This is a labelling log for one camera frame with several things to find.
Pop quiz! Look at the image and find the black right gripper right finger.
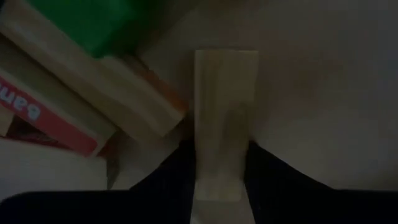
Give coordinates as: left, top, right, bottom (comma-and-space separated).
244, 140, 398, 224

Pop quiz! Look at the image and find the wooden block pink label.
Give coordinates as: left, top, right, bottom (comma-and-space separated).
0, 0, 189, 138

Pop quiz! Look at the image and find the large green plastic block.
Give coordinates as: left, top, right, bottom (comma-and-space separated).
26, 0, 156, 59

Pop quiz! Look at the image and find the plain wooden block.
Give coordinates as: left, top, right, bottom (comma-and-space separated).
193, 49, 259, 224

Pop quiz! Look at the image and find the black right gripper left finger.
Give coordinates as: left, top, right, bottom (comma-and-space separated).
0, 139, 197, 224

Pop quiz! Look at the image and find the wooden block red label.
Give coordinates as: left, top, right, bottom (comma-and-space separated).
0, 37, 118, 158

